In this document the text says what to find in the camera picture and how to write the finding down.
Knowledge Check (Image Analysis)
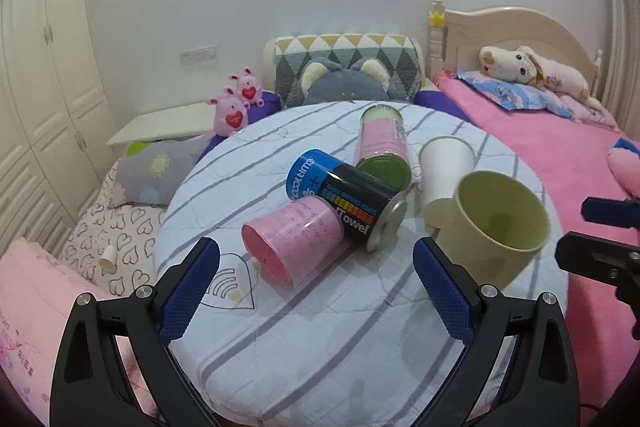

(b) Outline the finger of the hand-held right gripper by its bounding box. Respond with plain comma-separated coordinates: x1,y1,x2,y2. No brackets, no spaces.
555,231,640,342
581,197,640,228

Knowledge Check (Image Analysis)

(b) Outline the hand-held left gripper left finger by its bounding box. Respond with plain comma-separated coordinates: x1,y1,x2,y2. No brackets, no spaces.
49,236,221,427

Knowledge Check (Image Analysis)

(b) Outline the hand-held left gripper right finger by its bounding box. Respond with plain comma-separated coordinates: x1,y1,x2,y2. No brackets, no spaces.
412,236,581,427

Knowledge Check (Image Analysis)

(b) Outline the yellow-green cup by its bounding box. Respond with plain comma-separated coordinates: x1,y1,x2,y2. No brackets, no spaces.
436,171,552,287

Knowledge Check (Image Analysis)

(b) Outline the pink cup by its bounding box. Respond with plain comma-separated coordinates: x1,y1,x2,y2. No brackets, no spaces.
241,197,346,287

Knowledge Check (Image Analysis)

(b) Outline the white paper cup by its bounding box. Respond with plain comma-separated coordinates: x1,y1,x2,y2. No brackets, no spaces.
418,136,475,230

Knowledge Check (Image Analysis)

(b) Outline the pink plush toy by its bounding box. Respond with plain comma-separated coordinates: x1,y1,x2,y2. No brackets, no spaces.
607,138,640,198

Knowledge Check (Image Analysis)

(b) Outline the pink blanket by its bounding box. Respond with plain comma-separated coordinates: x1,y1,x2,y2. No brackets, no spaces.
432,72,640,413

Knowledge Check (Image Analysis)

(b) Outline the heart print sheet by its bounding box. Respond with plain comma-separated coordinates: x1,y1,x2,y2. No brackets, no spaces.
60,157,168,303

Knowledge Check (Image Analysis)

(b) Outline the grey floral pillow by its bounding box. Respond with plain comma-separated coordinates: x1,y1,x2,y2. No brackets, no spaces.
112,137,211,208

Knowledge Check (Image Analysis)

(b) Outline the black and blue can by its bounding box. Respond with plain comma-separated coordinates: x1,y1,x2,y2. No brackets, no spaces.
286,149,408,253

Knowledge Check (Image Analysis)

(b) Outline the pink floral quilt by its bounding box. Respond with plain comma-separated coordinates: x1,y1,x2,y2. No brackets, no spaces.
0,237,156,408

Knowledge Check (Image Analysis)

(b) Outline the blue floral pillow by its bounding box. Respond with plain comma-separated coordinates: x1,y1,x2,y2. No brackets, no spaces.
457,69,576,120

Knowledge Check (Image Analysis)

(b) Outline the pink and green can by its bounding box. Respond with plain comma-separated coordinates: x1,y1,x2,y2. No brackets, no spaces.
356,104,413,188

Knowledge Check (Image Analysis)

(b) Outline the white bedside shelf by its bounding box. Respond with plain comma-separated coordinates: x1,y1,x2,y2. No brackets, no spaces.
106,101,221,148

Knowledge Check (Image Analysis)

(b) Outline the white dog plush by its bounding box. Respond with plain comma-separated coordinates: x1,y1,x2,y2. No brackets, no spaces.
479,45,603,110

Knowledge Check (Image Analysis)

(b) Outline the large pink bunny plush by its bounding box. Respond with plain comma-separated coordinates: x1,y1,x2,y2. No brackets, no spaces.
207,88,250,136

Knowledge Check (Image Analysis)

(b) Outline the purple cushion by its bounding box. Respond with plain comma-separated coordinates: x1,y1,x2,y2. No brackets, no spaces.
247,91,283,124
414,89,471,122

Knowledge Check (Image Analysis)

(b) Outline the small pink bunny plush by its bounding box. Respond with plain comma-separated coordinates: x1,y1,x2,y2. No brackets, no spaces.
230,67,265,108

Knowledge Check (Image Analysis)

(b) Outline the cream bed headboard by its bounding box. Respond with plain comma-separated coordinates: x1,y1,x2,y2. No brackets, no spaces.
427,0,606,108

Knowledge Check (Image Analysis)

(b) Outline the grey cat plush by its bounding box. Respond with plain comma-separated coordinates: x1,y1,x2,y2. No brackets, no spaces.
289,59,392,108

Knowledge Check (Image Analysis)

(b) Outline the diamond pattern cushion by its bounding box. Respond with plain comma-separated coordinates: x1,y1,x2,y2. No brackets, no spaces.
264,33,427,108

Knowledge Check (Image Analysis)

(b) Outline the white wardrobe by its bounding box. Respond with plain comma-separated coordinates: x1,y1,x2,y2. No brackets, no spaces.
0,0,121,258

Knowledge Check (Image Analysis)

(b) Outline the white wall switch panel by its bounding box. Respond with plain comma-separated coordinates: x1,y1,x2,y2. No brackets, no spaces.
181,46,219,66

